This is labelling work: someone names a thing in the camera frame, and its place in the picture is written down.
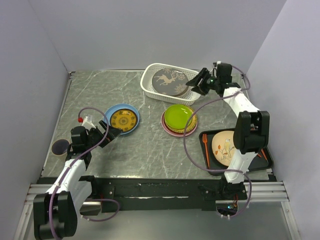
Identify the blue plate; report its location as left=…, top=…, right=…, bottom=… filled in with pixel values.
left=103, top=103, right=140, bottom=135

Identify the grey plate with deer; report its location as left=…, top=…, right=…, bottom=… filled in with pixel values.
left=151, top=68, right=189, bottom=97

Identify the orange plastic fork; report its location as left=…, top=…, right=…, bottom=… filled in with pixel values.
left=202, top=133, right=210, bottom=169

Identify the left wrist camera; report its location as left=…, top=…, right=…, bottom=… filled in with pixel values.
left=77, top=114, right=96, bottom=130

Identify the pink plate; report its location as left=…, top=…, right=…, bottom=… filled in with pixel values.
left=161, top=112, right=198, bottom=138

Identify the white perforated plastic basket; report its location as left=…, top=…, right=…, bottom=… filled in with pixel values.
left=140, top=63, right=201, bottom=106

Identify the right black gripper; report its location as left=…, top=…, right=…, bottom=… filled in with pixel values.
left=185, top=68, right=220, bottom=96

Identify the green plastic plate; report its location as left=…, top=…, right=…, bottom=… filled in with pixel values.
left=164, top=104, right=193, bottom=129

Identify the black base frame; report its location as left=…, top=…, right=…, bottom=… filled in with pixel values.
left=80, top=175, right=248, bottom=213

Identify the yellow patterned brown-rimmed plate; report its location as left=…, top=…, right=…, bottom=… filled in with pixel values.
left=110, top=108, right=138, bottom=133

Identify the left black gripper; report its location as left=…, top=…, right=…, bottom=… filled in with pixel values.
left=85, top=120, right=123, bottom=150

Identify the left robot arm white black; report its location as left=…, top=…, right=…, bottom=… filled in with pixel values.
left=33, top=120, right=122, bottom=240

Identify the peach plate with bird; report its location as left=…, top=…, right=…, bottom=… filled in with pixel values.
left=211, top=130, right=236, bottom=167

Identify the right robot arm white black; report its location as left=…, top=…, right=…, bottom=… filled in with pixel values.
left=186, top=61, right=270, bottom=200

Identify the black plastic tray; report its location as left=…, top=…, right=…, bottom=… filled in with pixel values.
left=199, top=128, right=273, bottom=172

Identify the yellow woven plate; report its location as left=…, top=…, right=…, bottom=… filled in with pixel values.
left=165, top=106, right=198, bottom=133

